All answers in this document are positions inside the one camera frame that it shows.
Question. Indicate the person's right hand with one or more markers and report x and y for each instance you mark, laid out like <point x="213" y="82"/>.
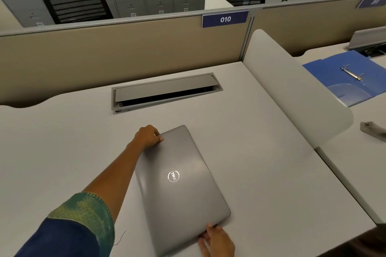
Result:
<point x="218" y="243"/>

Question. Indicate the person's left hand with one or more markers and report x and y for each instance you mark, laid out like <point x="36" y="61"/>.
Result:
<point x="146" y="137"/>

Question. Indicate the grey laptop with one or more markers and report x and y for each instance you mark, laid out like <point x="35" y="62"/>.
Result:
<point x="181" y="193"/>

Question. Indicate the person's left forearm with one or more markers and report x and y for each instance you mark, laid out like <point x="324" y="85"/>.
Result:
<point x="117" y="175"/>

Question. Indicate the beige desk partition panel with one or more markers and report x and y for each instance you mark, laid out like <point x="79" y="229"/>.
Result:
<point x="90" y="55"/>
<point x="316" y="22"/>

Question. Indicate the blue green sleeve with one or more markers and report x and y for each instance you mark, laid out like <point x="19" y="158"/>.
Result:
<point x="75" y="229"/>

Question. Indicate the blue desk number sign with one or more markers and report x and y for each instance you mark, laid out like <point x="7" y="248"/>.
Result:
<point x="225" y="19"/>
<point x="374" y="2"/>

